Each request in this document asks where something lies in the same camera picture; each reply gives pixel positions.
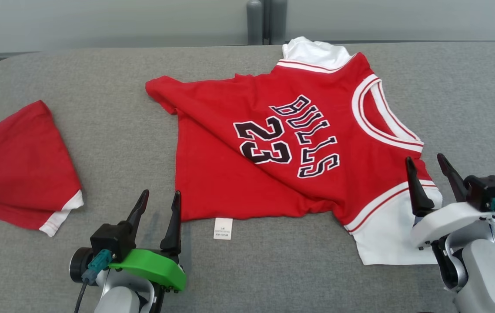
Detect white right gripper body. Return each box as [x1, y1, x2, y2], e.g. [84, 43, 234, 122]
[411, 201, 495, 250]

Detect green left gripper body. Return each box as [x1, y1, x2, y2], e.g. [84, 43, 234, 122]
[108, 249, 187, 293]

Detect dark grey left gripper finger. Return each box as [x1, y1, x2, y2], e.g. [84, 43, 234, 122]
[119, 190, 150, 246]
[160, 190, 182, 262]

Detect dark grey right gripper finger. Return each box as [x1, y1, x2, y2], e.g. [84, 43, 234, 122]
[405, 156, 435, 217]
[437, 153, 470, 203]

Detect red Bulls 23 jersey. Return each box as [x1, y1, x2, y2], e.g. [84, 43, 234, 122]
[145, 37, 444, 266]

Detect red shorts with white trim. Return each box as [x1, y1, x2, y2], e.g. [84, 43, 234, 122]
[0, 100, 84, 237]

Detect grey fabric sofa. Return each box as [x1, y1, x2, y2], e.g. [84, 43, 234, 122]
[0, 41, 495, 313]

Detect black left cable teal plug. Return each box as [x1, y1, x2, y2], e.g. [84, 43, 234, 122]
[74, 249, 113, 313]

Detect grey rounded partition post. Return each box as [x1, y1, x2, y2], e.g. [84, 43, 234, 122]
[247, 0, 264, 46]
[269, 0, 288, 45]

